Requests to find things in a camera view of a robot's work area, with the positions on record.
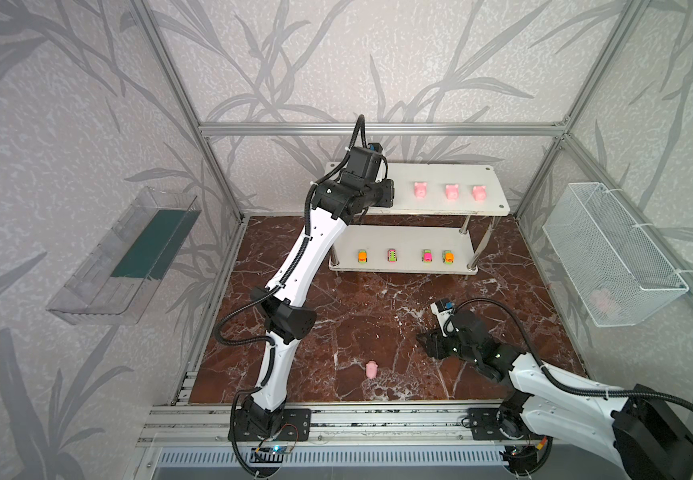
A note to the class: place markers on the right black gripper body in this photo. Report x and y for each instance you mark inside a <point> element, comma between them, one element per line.
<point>443,341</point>

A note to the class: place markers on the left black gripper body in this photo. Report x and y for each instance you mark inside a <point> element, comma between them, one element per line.
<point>384,192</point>

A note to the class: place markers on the pink toy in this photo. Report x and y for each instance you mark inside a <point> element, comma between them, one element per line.
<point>452,192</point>
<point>420,190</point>
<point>372,369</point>
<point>480,193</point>

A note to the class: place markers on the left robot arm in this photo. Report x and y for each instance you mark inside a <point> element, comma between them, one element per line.
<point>329,208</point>

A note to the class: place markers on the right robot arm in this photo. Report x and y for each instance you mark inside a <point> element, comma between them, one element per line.
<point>636,430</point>

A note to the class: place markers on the white two-tier shelf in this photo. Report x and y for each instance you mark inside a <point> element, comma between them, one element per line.
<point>467,242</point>

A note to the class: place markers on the pink object in basket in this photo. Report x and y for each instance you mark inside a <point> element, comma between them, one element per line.
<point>604,301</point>

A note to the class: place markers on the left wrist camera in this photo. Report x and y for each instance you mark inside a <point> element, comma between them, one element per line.
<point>365,162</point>

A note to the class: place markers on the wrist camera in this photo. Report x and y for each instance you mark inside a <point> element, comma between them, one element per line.
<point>365,162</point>
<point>444,310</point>

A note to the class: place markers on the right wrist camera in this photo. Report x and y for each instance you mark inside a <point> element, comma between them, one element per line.
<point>444,310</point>

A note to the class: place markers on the white wire mesh basket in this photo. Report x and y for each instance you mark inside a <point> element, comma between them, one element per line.
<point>601,245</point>

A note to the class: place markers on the clear plastic wall bin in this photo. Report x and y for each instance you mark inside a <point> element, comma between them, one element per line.
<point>117,281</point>

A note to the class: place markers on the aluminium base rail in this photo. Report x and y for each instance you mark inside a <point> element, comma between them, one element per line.
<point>378,423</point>

